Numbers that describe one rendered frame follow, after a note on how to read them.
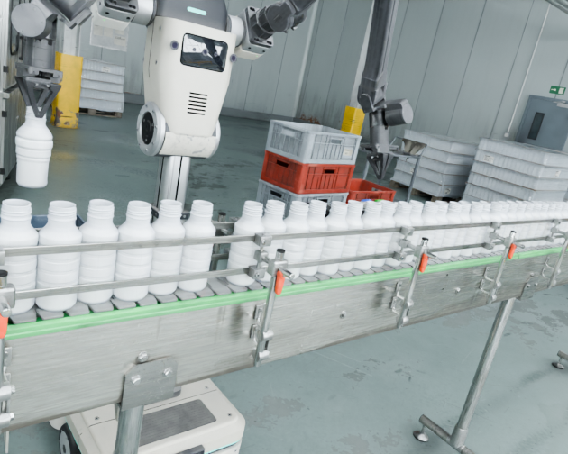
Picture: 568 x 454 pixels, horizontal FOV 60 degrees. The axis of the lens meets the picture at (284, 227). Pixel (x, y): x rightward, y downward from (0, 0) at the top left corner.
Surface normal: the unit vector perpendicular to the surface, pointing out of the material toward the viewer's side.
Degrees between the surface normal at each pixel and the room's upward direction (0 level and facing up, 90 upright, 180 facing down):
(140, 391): 90
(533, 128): 90
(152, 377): 90
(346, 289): 90
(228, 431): 31
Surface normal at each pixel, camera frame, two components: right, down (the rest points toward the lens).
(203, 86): 0.61, 0.34
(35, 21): 0.22, 0.30
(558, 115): -0.77, 0.04
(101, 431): 0.20, -0.94
